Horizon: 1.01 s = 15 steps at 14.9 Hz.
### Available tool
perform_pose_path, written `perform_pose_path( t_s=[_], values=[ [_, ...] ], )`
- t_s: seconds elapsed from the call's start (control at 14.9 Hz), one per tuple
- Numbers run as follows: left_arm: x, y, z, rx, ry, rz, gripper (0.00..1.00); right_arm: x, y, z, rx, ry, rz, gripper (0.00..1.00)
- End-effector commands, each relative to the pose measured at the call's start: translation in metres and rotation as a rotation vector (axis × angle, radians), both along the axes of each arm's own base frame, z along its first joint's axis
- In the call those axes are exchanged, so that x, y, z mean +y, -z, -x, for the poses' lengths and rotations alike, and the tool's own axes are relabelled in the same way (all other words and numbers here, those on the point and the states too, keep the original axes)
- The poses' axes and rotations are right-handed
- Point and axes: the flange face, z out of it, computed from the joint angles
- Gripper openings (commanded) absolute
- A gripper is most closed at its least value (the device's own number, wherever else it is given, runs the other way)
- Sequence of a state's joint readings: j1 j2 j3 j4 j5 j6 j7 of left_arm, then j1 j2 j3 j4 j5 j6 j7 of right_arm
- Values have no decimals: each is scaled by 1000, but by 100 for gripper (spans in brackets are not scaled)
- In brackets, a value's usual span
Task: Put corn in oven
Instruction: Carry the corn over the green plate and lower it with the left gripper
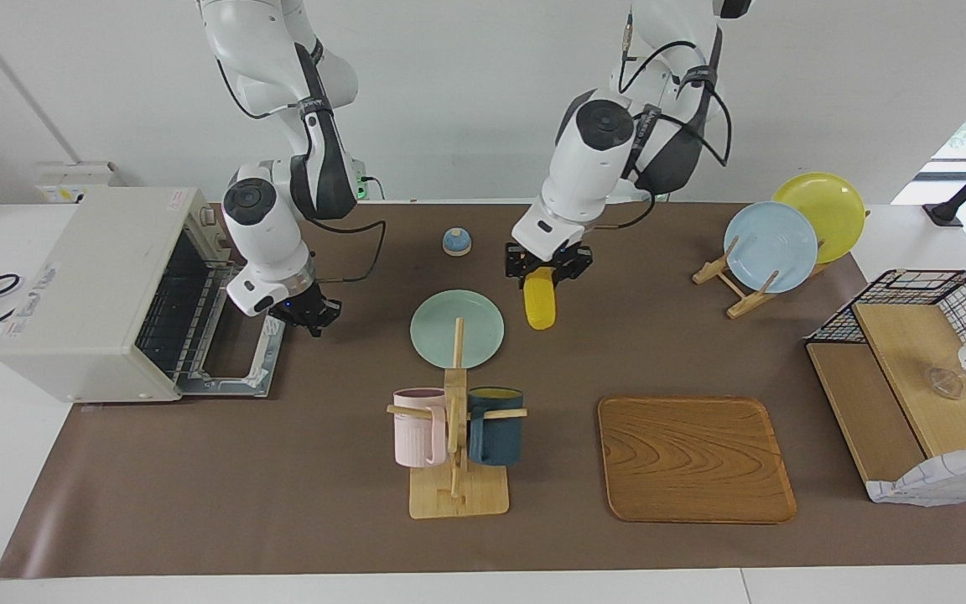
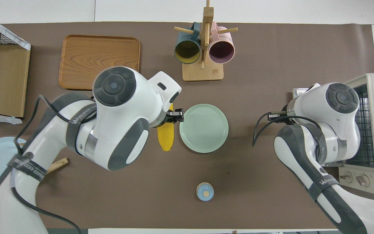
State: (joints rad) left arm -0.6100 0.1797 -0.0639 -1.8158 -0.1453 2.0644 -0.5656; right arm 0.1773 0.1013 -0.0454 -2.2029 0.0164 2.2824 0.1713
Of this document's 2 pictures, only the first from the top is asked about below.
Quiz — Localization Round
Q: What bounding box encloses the yellow corn cob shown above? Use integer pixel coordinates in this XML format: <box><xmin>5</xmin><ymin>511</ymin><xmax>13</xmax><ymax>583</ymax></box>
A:
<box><xmin>523</xmin><ymin>268</ymin><xmax>558</xmax><ymax>331</ymax></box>

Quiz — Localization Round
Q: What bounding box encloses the pale green plate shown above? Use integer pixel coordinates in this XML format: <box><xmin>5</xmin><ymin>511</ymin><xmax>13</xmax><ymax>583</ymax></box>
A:
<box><xmin>410</xmin><ymin>289</ymin><xmax>505</xmax><ymax>370</ymax></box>

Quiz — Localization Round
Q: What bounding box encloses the glass oven door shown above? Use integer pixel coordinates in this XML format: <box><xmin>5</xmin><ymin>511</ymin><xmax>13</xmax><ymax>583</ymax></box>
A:
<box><xmin>177</xmin><ymin>315</ymin><xmax>287</xmax><ymax>398</ymax></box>

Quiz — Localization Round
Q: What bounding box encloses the beige toaster oven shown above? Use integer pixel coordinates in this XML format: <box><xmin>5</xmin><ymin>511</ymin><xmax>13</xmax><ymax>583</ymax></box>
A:
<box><xmin>0</xmin><ymin>186</ymin><xmax>287</xmax><ymax>404</ymax></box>

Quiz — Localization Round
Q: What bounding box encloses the pink mug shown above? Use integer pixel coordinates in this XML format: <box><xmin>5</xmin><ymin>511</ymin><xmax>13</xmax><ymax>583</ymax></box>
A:
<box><xmin>392</xmin><ymin>388</ymin><xmax>448</xmax><ymax>468</ymax></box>

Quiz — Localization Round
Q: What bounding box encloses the wooden plate rack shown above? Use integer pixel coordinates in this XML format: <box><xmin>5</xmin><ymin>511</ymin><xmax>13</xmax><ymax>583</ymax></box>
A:
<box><xmin>693</xmin><ymin>210</ymin><xmax>870</xmax><ymax>320</ymax></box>

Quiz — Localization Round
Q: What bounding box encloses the dark blue mug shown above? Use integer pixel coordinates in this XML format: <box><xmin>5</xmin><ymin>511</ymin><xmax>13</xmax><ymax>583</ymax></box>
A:
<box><xmin>467</xmin><ymin>387</ymin><xmax>525</xmax><ymax>466</ymax></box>

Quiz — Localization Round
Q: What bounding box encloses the brown table mat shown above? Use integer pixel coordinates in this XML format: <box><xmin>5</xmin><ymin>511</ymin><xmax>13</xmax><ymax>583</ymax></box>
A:
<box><xmin>0</xmin><ymin>201</ymin><xmax>966</xmax><ymax>580</ymax></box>

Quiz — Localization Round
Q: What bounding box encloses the light blue plate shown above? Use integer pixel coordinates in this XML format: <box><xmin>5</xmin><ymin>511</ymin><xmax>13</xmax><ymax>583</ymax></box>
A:
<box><xmin>724</xmin><ymin>201</ymin><xmax>819</xmax><ymax>294</ymax></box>

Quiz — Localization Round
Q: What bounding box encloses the wooden mug tree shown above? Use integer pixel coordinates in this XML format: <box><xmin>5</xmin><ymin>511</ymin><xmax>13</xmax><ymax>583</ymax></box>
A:
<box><xmin>387</xmin><ymin>317</ymin><xmax>528</xmax><ymax>519</ymax></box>

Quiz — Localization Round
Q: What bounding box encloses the brown wooden tray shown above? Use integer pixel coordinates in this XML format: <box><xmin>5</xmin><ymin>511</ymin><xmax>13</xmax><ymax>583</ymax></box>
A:
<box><xmin>598</xmin><ymin>396</ymin><xmax>797</xmax><ymax>525</ymax></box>

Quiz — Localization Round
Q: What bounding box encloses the yellow plate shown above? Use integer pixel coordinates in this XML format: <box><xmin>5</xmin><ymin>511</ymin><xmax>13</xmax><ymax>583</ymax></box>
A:
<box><xmin>772</xmin><ymin>172</ymin><xmax>867</xmax><ymax>265</ymax></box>

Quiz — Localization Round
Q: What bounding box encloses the small clear glass piece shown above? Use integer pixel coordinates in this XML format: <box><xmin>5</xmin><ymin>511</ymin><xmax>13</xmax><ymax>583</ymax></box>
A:
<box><xmin>926</xmin><ymin>367</ymin><xmax>965</xmax><ymax>400</ymax></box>

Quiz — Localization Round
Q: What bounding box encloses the white checked cloth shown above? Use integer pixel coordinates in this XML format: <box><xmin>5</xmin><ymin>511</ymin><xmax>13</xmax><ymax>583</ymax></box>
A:
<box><xmin>866</xmin><ymin>443</ymin><xmax>966</xmax><ymax>507</ymax></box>

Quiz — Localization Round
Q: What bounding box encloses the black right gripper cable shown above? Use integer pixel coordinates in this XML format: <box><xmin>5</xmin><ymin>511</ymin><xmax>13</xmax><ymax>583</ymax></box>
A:
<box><xmin>307</xmin><ymin>216</ymin><xmax>387</xmax><ymax>284</ymax></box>

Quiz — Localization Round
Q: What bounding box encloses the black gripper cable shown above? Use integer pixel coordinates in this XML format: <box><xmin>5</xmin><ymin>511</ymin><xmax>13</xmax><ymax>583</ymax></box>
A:
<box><xmin>596</xmin><ymin>13</ymin><xmax>733</xmax><ymax>232</ymax></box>
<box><xmin>307</xmin><ymin>216</ymin><xmax>387</xmax><ymax>284</ymax></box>

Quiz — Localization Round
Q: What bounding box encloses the metal oven wire rack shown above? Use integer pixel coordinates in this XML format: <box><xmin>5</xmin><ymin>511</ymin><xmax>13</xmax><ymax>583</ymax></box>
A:
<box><xmin>135</xmin><ymin>231</ymin><xmax>236</xmax><ymax>378</ymax></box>

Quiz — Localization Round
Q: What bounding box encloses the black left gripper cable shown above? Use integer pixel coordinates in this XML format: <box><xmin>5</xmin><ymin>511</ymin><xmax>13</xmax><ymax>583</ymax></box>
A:
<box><xmin>596</xmin><ymin>13</ymin><xmax>733</xmax><ymax>232</ymax></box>

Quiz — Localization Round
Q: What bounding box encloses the white wall socket box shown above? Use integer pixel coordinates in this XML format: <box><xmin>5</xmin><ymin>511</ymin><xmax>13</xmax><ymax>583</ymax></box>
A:
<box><xmin>34</xmin><ymin>162</ymin><xmax>125</xmax><ymax>205</ymax></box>

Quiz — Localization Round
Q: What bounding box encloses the black wire basket shelf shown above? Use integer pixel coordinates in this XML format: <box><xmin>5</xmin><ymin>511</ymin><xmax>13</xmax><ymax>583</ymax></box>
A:
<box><xmin>806</xmin><ymin>302</ymin><xmax>966</xmax><ymax>487</ymax></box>

